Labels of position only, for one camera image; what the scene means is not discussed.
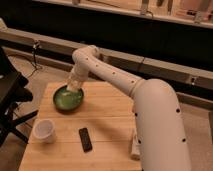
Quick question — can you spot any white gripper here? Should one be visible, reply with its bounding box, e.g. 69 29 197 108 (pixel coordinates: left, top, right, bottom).
67 71 86 92

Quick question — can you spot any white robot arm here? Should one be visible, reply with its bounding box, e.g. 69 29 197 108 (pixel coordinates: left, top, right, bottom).
68 45 192 171

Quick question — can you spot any green ceramic bowl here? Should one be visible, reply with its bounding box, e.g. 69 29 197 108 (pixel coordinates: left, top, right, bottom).
53 85 84 111

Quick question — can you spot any black remote control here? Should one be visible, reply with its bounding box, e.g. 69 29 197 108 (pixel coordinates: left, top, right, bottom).
79 128 92 152

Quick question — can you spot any white cup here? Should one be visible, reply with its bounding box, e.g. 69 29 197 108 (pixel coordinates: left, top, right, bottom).
33 119 56 143

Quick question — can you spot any black chair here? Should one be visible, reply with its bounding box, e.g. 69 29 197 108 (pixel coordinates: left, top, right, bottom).
0 46 38 147

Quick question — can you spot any white plastic bottle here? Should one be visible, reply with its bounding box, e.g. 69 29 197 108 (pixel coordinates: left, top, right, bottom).
130 131 140 160

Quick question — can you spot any black cable on floor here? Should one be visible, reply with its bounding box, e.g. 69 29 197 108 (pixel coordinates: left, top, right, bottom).
9 39 43 79

